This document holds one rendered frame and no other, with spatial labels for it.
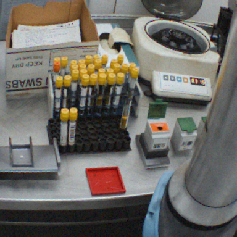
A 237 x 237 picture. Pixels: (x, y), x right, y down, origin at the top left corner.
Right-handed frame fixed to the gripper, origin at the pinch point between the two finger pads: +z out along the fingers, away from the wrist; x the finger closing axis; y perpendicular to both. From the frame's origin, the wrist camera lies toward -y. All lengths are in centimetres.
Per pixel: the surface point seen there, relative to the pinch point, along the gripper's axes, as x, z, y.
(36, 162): 14.2, 11.2, 44.1
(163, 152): 10.2, 12.2, 17.8
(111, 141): 5.8, 13.3, 27.9
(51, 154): 12.0, 11.2, 40.9
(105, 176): 14.1, 15.0, 29.9
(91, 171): 12.8, 15.0, 32.6
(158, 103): 4.8, 3.9, 19.5
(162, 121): 5.9, 7.5, 18.1
